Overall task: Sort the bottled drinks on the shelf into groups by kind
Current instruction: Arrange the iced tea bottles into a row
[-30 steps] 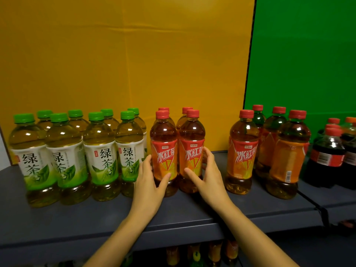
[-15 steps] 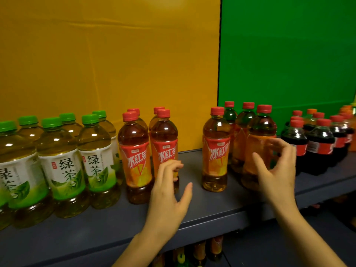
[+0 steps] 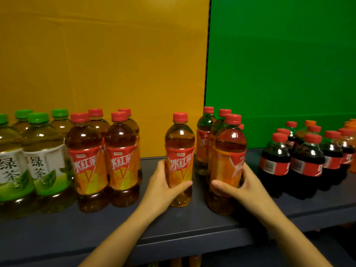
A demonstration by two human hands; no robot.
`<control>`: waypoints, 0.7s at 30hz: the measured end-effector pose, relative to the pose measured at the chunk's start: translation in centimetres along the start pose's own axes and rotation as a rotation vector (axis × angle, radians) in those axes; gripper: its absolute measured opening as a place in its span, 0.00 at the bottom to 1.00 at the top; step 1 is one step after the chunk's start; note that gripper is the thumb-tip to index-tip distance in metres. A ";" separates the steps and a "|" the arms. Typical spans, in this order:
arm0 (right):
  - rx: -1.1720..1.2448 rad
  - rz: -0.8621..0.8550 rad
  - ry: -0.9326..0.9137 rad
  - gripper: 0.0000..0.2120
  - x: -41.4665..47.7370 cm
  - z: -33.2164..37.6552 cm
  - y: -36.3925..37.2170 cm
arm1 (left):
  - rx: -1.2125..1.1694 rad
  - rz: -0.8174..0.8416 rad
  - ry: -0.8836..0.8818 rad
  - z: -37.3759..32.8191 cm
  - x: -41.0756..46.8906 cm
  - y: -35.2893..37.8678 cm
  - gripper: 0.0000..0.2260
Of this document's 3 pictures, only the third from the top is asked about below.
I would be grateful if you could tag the person's right hand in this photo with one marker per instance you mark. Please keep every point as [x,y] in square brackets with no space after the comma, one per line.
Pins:
[247,194]

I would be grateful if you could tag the person's left hand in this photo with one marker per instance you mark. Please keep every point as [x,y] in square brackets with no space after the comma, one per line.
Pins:
[161,197]

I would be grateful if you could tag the red-capped black cola bottle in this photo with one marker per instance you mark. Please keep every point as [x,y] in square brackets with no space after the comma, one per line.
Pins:
[332,148]
[274,151]
[306,152]

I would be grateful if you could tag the group of orange soda bottles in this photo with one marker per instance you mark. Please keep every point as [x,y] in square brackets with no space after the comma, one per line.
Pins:
[310,123]

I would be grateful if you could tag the group of dark cola bottles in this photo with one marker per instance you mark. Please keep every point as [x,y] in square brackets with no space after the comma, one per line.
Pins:
[347,150]

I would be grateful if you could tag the green-capped pale tea bottle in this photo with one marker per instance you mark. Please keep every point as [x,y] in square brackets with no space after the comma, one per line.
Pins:
[14,141]
[44,136]

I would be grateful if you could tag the person's left forearm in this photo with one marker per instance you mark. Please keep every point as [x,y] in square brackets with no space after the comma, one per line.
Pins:
[119,239]

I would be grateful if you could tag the orange backing board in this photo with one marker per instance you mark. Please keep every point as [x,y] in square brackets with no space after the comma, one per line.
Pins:
[97,52]

